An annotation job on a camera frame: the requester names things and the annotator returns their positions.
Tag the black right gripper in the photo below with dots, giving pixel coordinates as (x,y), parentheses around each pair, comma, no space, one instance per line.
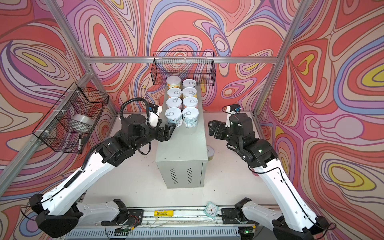
(221,126)

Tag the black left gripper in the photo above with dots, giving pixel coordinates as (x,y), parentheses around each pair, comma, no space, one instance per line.
(161,137)

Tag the green label can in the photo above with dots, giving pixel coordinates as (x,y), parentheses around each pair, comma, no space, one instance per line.
(210,153)

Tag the blue can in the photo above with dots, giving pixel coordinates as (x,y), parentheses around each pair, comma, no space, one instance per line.
(190,116)
(174,116)

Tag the can one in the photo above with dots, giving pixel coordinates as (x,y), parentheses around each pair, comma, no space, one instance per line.
(174,102)

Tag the pink label can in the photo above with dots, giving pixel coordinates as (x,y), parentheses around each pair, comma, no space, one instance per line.
(174,92)
(190,102)

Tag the orange fruit can plastic lid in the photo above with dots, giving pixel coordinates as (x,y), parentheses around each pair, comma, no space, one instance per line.
(173,82)

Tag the white brown label can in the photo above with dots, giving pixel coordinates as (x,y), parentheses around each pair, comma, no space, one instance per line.
(189,83)

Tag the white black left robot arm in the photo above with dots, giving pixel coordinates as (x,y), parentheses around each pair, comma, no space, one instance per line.
(58,211)

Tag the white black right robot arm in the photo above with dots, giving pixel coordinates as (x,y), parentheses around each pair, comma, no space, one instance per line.
(295,220)

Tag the silver tape roll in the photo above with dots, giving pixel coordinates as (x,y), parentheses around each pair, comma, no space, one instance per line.
(83,119)

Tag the black marker pen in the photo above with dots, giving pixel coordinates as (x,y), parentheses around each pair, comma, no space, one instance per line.
(80,143)

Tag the grey metal cabinet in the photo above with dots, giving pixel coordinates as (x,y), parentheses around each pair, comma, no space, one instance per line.
(182,161)

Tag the teal alarm clock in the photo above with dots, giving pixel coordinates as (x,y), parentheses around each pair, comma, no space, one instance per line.
(211,210)

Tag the green circuit board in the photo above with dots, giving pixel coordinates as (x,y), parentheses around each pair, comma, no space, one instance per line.
(122,232)

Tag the black wire basket left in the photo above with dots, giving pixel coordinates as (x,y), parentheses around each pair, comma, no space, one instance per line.
(58,131)

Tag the black wire basket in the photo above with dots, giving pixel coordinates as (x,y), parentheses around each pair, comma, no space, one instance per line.
(197,65)
(58,131)

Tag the black wire basket rear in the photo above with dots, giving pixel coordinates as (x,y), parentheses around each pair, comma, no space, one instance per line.
(197,65)

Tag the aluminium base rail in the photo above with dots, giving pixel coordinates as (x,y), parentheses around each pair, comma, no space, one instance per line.
(187,217)

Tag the white vented cable duct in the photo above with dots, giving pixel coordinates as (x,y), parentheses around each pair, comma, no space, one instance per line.
(153,233)

